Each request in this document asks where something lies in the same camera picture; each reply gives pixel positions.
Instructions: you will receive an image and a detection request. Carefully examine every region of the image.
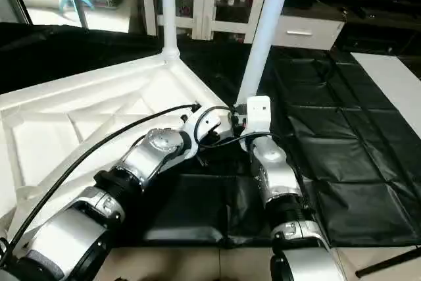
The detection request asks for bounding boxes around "white plastic table leg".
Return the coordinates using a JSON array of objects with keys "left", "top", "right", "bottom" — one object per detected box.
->
[
  {"left": 161, "top": 0, "right": 182, "bottom": 63},
  {"left": 234, "top": 0, "right": 295, "bottom": 107}
]

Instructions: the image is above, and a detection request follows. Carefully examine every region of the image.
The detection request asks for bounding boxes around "white plastic table top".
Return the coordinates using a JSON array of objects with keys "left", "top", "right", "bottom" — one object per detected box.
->
[{"left": 0, "top": 54, "right": 228, "bottom": 242}]

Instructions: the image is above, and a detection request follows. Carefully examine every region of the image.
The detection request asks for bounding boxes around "white drawer unit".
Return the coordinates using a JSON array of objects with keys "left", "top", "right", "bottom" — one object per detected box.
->
[{"left": 271, "top": 14, "right": 346, "bottom": 51}]

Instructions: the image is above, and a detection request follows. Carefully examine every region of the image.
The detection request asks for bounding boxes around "black work mat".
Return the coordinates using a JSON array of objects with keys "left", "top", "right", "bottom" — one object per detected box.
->
[{"left": 0, "top": 21, "right": 421, "bottom": 245}]

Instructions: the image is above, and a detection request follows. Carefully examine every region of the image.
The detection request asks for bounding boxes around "white flat board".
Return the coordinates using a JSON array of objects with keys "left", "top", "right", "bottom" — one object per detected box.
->
[{"left": 351, "top": 52, "right": 421, "bottom": 140}]

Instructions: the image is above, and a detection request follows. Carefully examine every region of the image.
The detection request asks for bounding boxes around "black stand leg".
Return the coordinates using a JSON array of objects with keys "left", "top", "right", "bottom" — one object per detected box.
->
[{"left": 355, "top": 248, "right": 421, "bottom": 278}]

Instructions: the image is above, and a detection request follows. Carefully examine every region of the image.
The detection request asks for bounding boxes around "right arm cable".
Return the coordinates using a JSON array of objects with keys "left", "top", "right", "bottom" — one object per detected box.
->
[{"left": 193, "top": 105, "right": 303, "bottom": 183}]

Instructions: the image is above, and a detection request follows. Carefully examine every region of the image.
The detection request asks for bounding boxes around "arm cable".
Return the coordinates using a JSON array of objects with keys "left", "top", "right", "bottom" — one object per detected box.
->
[
  {"left": 193, "top": 105, "right": 303, "bottom": 183},
  {"left": 0, "top": 102, "right": 202, "bottom": 262}
]

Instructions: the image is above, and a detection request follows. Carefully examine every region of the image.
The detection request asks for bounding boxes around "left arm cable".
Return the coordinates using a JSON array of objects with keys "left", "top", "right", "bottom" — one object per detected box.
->
[{"left": 0, "top": 102, "right": 202, "bottom": 262}]

